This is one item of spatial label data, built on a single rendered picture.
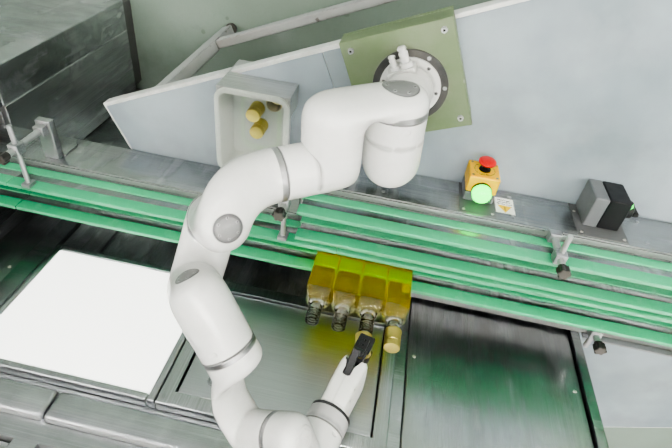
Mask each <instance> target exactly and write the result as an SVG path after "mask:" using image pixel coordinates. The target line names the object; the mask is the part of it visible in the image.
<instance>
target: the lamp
mask: <svg viewBox="0 0 672 448"><path fill-rule="evenodd" d="M491 193H492V190H491V187H490V186H489V185H488V184H486V183H477V184H475V185H474V186H473V187H472V189H471V194H472V198H473V200H474V201H475V202H477V203H486V202H488V201H489V200H490V199H491V196H492V194H491Z"/></svg>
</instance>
